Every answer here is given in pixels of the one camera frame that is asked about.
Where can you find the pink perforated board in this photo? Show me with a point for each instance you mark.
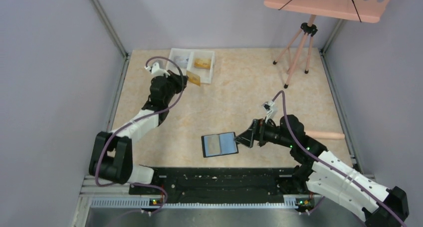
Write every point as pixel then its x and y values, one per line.
pixel 369 11

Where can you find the pink cylinder rod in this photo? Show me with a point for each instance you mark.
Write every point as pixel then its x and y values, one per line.
pixel 325 135

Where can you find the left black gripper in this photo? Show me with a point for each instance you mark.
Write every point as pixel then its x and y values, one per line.
pixel 178 82

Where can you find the pink tripod stand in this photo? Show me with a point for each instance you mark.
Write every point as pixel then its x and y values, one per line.
pixel 307 30

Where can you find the white two-compartment tray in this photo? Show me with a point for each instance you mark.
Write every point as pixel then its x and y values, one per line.
pixel 205 74

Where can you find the orange card in tray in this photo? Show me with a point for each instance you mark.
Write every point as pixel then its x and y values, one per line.
pixel 202 63

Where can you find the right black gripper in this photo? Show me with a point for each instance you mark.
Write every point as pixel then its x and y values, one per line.
pixel 257 132

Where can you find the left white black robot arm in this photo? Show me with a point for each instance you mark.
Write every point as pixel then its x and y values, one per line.
pixel 112 156

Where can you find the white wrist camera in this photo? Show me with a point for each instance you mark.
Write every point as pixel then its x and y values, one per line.
pixel 270 109
pixel 156 70

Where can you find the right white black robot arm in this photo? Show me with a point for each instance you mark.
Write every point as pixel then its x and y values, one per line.
pixel 321 172

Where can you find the silver card in tray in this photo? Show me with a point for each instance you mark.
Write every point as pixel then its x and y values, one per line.
pixel 181 61

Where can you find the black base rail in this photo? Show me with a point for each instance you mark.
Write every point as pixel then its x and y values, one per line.
pixel 227 186

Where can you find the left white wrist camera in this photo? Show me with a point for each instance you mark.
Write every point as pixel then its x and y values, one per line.
pixel 156 70

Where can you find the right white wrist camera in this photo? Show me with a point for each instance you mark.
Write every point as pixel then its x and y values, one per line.
pixel 270 109

